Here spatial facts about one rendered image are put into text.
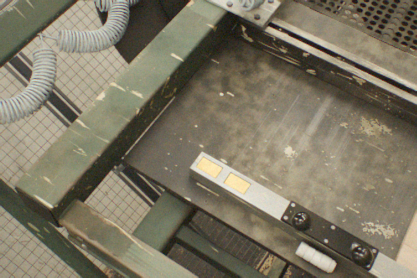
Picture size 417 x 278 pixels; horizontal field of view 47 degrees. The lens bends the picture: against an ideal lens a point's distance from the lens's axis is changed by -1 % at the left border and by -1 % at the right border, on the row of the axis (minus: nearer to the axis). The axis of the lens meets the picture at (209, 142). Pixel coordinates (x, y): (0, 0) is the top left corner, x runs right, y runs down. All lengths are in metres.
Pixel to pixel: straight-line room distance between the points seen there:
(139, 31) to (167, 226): 0.79
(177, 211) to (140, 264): 0.18
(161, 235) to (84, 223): 0.17
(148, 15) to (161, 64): 0.58
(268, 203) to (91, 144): 0.39
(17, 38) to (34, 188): 0.56
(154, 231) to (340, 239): 0.39
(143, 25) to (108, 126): 0.69
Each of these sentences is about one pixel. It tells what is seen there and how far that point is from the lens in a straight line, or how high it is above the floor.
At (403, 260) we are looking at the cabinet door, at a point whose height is 1.27.
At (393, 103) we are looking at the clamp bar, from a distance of 1.24.
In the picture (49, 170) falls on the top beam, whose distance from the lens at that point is 0.99.
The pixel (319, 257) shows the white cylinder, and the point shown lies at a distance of 1.00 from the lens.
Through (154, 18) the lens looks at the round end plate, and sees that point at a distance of 1.69.
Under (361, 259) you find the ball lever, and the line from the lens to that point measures 0.89.
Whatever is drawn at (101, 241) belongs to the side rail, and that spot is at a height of 1.71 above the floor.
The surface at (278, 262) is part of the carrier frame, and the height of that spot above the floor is 0.79.
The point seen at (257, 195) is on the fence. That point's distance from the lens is 1.02.
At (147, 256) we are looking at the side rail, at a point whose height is 1.64.
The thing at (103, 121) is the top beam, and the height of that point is 1.85.
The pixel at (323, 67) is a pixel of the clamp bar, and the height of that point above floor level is 1.57.
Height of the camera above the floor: 2.01
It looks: 19 degrees down
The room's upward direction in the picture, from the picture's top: 43 degrees counter-clockwise
